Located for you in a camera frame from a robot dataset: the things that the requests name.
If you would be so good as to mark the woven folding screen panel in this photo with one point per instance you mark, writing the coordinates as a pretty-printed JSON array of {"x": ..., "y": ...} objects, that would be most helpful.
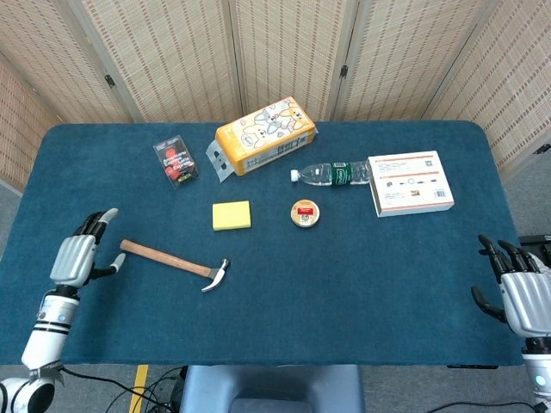
[
  {"x": 17, "y": 129},
  {"x": 56, "y": 51},
  {"x": 172, "y": 56},
  {"x": 516, "y": 86},
  {"x": 292, "y": 47},
  {"x": 409, "y": 56}
]

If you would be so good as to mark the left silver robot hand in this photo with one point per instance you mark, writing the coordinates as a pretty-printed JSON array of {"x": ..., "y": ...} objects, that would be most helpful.
[{"x": 73, "y": 260}]

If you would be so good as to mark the yellow tissue pack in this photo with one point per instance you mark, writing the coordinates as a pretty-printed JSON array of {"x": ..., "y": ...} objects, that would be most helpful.
[{"x": 262, "y": 133}]

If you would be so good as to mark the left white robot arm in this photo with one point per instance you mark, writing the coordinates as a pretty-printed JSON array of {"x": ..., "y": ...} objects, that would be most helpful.
[{"x": 45, "y": 331}]

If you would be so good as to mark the green label water bottle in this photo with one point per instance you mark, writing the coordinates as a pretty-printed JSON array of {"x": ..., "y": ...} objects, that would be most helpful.
[{"x": 342, "y": 174}]

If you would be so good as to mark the yellow sponge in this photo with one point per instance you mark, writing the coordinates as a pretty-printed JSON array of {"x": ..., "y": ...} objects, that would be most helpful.
[{"x": 231, "y": 215}]

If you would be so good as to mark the clear coffee capsule box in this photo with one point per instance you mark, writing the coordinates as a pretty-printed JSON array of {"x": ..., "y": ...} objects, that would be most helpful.
[{"x": 176, "y": 162}]

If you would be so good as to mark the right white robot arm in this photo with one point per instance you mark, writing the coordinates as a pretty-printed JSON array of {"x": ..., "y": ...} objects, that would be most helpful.
[{"x": 538, "y": 374}]

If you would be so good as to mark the metal screen hinge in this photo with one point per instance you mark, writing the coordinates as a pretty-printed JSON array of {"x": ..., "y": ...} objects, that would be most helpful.
[
  {"x": 109, "y": 81},
  {"x": 343, "y": 71},
  {"x": 541, "y": 149}
]

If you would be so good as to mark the round metal tin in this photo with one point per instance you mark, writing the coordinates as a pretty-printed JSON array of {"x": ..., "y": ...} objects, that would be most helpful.
[{"x": 305, "y": 213}]

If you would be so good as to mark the blue tablecloth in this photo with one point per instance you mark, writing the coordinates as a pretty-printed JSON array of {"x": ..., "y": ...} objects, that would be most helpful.
[{"x": 301, "y": 301}]

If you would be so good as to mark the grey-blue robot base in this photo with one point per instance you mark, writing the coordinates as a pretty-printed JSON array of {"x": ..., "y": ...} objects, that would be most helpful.
[{"x": 271, "y": 389}]

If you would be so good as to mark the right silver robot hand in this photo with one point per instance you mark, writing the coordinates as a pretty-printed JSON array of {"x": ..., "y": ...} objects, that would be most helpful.
[{"x": 527, "y": 297}]

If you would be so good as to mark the white cardboard box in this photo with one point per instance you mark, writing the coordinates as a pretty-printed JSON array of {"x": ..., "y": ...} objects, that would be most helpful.
[{"x": 409, "y": 183}]

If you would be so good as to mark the black device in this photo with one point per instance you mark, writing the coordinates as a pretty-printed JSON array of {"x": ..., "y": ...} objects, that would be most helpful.
[{"x": 536, "y": 245}]

